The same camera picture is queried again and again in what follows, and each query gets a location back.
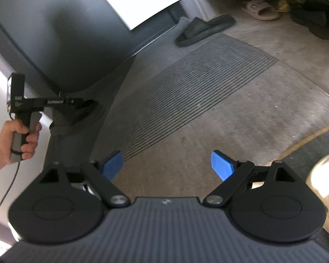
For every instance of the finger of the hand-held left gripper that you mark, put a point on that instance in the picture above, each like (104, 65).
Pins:
(77, 102)

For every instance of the person's left hand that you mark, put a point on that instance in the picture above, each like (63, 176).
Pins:
(5, 142)

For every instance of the small yellow crumpled item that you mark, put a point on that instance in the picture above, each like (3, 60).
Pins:
(282, 5)

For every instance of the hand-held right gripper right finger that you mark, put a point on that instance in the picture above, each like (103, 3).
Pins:
(222, 165)

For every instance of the cream clog with charms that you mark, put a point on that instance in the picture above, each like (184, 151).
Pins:
(323, 175)

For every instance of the beige slide sandal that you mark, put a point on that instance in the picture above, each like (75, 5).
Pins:
(260, 11)

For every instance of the dark grey slipper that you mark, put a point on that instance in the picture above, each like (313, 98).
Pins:
(200, 30)

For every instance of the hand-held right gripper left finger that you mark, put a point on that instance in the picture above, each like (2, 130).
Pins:
(112, 165)

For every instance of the black shoe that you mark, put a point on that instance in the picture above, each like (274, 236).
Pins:
(312, 22)

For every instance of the grey striped floor mat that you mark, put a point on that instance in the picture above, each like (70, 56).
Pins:
(208, 87)

